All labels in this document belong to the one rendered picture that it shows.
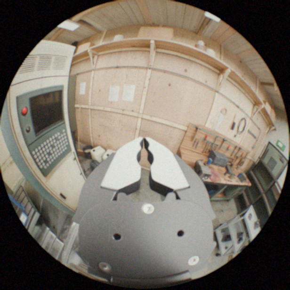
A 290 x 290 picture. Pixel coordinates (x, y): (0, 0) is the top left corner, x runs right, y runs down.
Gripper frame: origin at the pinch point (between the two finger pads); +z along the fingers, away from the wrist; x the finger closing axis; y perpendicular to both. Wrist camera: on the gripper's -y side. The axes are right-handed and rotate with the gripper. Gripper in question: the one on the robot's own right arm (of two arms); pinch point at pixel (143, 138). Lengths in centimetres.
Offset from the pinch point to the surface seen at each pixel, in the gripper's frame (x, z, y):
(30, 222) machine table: -98, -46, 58
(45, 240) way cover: -88, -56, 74
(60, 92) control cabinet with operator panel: -70, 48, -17
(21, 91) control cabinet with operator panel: -77, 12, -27
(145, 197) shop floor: 12, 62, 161
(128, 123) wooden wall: -24, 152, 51
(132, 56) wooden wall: -22, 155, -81
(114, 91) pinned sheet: -52, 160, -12
